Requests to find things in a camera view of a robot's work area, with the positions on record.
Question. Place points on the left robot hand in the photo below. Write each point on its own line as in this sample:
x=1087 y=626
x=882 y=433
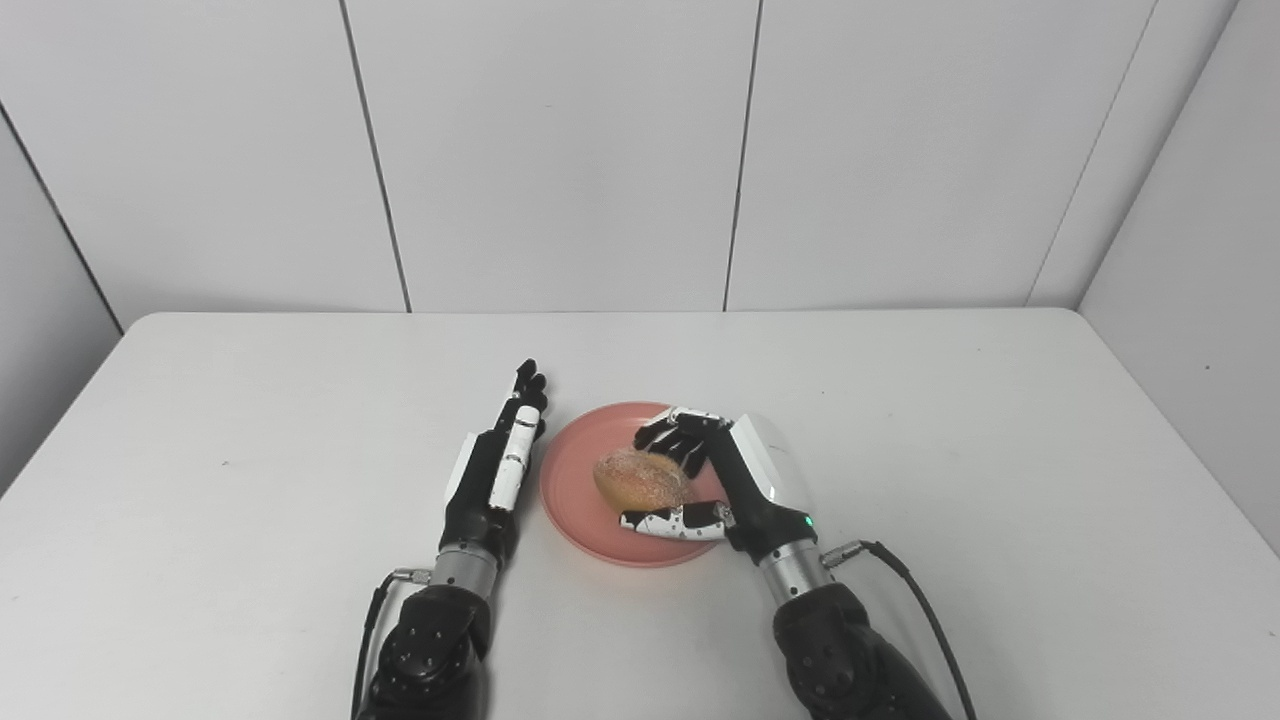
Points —
x=495 y=480

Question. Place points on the pink plate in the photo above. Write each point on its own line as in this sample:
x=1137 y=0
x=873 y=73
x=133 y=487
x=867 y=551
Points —
x=575 y=490

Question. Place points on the bread roll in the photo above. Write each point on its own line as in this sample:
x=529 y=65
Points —
x=643 y=478

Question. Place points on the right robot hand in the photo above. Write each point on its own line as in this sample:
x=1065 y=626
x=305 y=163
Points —
x=750 y=490

